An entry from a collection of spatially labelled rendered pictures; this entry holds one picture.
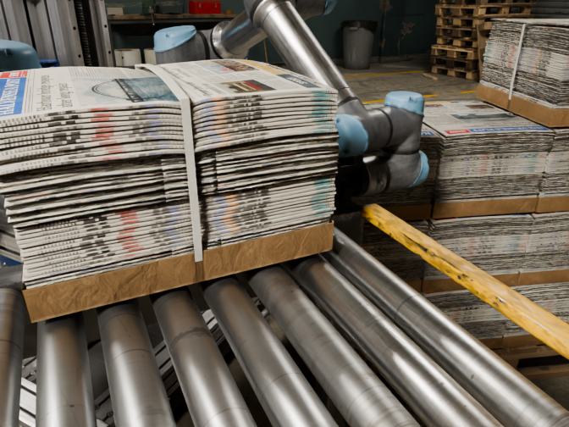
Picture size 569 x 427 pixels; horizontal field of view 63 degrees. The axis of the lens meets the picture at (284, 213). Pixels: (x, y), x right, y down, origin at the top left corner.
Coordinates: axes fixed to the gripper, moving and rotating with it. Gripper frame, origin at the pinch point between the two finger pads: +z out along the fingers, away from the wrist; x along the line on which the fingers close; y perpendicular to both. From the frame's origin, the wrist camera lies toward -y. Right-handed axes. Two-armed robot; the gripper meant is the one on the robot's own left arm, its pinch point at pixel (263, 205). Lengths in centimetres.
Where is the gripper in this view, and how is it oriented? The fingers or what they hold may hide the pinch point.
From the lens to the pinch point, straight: 84.6
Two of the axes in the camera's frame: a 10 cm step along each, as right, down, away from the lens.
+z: -9.1, 1.8, -3.8
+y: 0.0, -9.1, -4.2
